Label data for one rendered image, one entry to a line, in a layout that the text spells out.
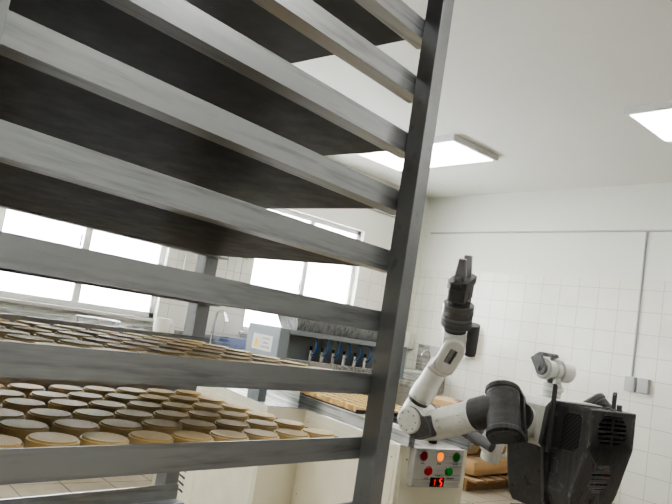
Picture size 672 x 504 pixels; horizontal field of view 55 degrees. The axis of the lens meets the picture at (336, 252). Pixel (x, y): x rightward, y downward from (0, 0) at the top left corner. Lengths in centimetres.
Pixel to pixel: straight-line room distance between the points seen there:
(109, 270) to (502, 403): 136
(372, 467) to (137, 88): 58
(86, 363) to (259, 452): 26
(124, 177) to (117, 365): 18
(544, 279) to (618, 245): 82
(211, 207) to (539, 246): 648
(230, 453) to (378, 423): 25
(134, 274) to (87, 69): 20
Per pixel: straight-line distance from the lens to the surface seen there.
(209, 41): 74
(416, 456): 246
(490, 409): 185
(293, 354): 303
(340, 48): 90
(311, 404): 298
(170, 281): 69
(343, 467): 273
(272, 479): 301
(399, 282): 93
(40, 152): 62
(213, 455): 77
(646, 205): 668
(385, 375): 93
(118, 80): 67
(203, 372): 73
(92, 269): 64
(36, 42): 64
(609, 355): 658
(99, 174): 65
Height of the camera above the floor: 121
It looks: 7 degrees up
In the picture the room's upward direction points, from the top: 9 degrees clockwise
